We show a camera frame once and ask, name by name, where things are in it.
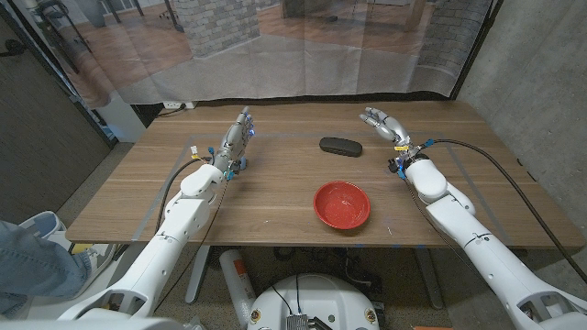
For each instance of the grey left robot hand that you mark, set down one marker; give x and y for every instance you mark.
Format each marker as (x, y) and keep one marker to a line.
(234, 142)

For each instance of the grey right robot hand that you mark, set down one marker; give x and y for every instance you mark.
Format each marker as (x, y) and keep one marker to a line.
(390, 128)

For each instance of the black glasses case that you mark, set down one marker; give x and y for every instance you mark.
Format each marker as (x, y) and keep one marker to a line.
(340, 146)

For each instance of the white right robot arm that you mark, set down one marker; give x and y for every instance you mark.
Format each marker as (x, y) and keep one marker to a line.
(458, 220)

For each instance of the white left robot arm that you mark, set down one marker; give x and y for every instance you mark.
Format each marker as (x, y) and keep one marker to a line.
(183, 220)

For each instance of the red bowl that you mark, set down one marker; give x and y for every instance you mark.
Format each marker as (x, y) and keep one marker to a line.
(341, 205)

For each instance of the white power strip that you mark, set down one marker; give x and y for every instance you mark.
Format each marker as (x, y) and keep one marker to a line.
(174, 105)

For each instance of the printed room backdrop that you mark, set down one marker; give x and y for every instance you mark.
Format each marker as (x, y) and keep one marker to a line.
(275, 69)

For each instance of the black backdrop stand pole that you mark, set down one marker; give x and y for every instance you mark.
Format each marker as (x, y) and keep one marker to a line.
(476, 50)

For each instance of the white cylinder with orange label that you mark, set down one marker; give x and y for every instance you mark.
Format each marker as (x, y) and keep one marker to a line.
(236, 279)

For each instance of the grey table leg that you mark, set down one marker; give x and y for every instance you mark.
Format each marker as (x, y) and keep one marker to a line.
(430, 279)
(197, 275)

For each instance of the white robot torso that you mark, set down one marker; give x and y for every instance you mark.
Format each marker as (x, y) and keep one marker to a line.
(316, 298)

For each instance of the white and blue shoe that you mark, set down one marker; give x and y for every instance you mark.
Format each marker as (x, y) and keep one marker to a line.
(43, 224)

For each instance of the person's leg in jeans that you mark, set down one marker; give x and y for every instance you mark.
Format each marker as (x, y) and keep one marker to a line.
(32, 266)

